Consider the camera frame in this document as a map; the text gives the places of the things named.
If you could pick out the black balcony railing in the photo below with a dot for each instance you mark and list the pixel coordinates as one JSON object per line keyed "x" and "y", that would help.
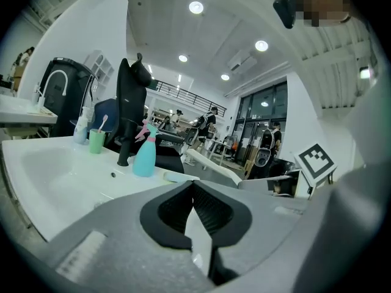
{"x": 189, "y": 95}

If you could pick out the black head-mounted camera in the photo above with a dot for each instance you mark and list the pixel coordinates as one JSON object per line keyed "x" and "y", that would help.
{"x": 285, "y": 5}

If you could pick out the white ceiling air conditioner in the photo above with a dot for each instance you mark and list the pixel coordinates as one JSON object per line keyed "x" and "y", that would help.
{"x": 242, "y": 60}

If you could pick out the small bottles by white faucet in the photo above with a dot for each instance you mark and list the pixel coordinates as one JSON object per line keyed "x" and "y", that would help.
{"x": 36, "y": 96}

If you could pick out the person's head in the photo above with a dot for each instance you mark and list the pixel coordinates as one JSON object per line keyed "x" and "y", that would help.
{"x": 323, "y": 2}

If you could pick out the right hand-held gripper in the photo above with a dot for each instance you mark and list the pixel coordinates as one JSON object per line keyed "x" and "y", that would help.
{"x": 316, "y": 163}

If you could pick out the green cup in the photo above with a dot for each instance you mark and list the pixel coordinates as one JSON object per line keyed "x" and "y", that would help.
{"x": 97, "y": 142}

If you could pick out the round ceiling light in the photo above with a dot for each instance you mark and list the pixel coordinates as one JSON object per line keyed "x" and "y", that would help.
{"x": 261, "y": 45}
{"x": 183, "y": 58}
{"x": 225, "y": 77}
{"x": 196, "y": 7}

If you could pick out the large black appliance cabinet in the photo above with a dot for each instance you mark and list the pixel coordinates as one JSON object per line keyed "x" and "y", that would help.
{"x": 67, "y": 102}

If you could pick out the dark glass window wall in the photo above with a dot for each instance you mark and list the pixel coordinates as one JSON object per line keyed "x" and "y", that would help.
{"x": 259, "y": 102}

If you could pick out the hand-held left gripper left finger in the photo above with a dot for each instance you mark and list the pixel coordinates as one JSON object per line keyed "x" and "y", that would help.
{"x": 122, "y": 240}

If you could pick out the white squeegee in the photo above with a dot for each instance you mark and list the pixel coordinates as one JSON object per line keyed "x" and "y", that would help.
{"x": 210, "y": 165}

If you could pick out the black office chair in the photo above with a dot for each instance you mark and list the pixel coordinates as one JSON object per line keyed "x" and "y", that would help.
{"x": 131, "y": 93}

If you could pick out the white sink basin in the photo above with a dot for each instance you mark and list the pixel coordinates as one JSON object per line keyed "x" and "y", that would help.
{"x": 61, "y": 182}

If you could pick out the white open shelf cabinet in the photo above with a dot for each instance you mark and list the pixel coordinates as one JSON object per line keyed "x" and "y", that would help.
{"x": 100, "y": 66}

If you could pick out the blue chair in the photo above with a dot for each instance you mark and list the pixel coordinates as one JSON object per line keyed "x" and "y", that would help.
{"x": 105, "y": 114}

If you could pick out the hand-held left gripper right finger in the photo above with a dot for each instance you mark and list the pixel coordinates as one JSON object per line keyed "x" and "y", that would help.
{"x": 262, "y": 233}

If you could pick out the white curved faucet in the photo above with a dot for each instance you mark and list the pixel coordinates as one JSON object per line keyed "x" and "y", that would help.
{"x": 58, "y": 73}

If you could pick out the white foam soap bottle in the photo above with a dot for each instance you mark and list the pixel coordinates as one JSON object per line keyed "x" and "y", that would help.
{"x": 81, "y": 130}

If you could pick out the teal spray bottle pink head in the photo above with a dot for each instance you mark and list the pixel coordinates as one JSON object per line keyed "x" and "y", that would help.
{"x": 145, "y": 160}

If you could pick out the pink toothbrush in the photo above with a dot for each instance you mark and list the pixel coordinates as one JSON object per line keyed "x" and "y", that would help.
{"x": 103, "y": 122}

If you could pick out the rectangular ceiling light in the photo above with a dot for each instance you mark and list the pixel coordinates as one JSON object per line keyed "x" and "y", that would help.
{"x": 365, "y": 72}

